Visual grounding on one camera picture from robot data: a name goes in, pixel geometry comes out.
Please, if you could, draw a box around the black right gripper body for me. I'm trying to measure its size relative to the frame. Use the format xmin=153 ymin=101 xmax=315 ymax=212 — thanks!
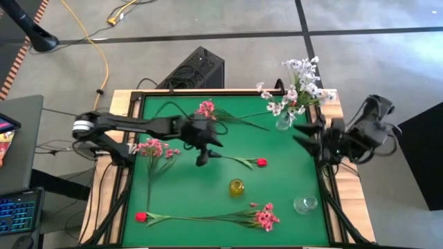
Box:
xmin=317 ymin=116 xmax=349 ymax=166

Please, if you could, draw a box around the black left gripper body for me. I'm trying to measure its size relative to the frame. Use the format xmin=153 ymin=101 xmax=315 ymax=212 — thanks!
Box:
xmin=179 ymin=113 xmax=218 ymax=153

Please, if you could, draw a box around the pink artificial flower bunch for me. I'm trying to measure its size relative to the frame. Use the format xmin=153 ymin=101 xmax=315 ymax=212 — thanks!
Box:
xmin=195 ymin=99 xmax=271 ymax=132
xmin=165 ymin=202 xmax=281 ymax=232
xmin=134 ymin=138 xmax=181 ymax=212

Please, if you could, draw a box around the white artificial flower bunch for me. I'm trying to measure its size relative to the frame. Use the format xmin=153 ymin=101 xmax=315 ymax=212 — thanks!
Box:
xmin=280 ymin=56 xmax=321 ymax=104
xmin=289 ymin=84 xmax=338 ymax=117
xmin=255 ymin=81 xmax=290 ymax=118

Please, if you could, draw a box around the clear ribbed glass vase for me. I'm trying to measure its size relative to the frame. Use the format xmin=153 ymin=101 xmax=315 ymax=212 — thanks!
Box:
xmin=275 ymin=110 xmax=293 ymax=131

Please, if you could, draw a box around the yellow embossed glass vase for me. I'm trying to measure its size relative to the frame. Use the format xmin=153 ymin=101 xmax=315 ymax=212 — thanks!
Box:
xmin=228 ymin=178 xmax=245 ymax=198

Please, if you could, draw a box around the clear smooth glass vase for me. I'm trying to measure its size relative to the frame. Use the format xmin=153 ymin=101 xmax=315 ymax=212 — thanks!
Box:
xmin=293 ymin=195 xmax=318 ymax=215

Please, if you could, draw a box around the green table mat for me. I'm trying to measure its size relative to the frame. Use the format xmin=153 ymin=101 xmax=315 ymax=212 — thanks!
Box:
xmin=121 ymin=93 xmax=330 ymax=247

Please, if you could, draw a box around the black computer tower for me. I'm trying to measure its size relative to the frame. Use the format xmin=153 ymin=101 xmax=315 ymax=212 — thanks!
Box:
xmin=156 ymin=46 xmax=226 ymax=90

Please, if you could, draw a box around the black cabinet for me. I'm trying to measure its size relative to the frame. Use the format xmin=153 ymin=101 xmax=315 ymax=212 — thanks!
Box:
xmin=392 ymin=102 xmax=443 ymax=212

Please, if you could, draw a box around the dark grey side desk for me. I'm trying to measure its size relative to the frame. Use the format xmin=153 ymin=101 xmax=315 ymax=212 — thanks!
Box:
xmin=0 ymin=95 xmax=44 ymax=196

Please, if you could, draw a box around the black floor stand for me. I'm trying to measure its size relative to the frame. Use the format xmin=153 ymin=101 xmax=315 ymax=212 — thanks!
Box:
xmin=0 ymin=0 xmax=60 ymax=53

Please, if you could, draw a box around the tablet with pink screen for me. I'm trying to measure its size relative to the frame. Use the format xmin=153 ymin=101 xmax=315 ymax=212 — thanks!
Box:
xmin=0 ymin=112 xmax=21 ymax=134

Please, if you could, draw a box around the colourful snack bag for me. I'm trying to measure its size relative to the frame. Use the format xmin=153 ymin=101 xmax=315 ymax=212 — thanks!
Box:
xmin=0 ymin=130 xmax=15 ymax=167

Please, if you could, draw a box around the backlit laptop keyboard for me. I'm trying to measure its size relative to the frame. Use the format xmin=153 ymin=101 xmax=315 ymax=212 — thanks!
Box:
xmin=0 ymin=187 xmax=46 ymax=237

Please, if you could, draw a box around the dark mat with orange stripes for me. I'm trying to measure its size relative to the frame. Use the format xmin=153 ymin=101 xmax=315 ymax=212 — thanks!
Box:
xmin=0 ymin=0 xmax=50 ymax=101

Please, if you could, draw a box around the black computer mouse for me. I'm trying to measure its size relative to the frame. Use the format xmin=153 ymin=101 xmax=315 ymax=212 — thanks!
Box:
xmin=11 ymin=234 xmax=35 ymax=249

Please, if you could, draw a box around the black aluminium table frame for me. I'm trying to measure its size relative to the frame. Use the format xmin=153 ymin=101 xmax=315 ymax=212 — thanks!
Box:
xmin=78 ymin=88 xmax=377 ymax=249

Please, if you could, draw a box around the yellow floor cable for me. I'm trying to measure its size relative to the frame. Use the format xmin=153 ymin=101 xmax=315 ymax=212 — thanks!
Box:
xmin=60 ymin=0 xmax=110 ymax=112

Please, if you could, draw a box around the yellow cable with plug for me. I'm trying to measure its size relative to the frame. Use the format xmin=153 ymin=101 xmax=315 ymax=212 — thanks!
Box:
xmin=107 ymin=0 xmax=138 ymax=27

